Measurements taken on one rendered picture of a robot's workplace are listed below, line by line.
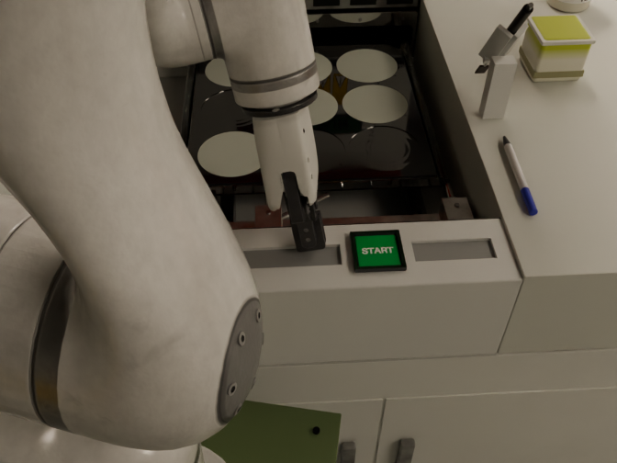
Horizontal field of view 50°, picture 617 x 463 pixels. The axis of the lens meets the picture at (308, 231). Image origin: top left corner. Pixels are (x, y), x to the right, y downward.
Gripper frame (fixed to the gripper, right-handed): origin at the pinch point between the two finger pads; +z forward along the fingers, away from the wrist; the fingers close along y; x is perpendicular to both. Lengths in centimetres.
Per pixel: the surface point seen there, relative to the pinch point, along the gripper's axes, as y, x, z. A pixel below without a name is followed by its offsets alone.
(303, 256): 0.8, -1.0, 2.7
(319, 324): 3.9, -0.5, 9.8
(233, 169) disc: -20.7, -11.6, 0.6
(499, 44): -21.9, 25.1, -10.0
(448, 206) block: -13.8, 16.4, 7.3
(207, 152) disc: -23.9, -15.6, -1.1
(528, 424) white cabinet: -5.5, 23.8, 39.4
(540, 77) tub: -31.3, 32.3, -1.4
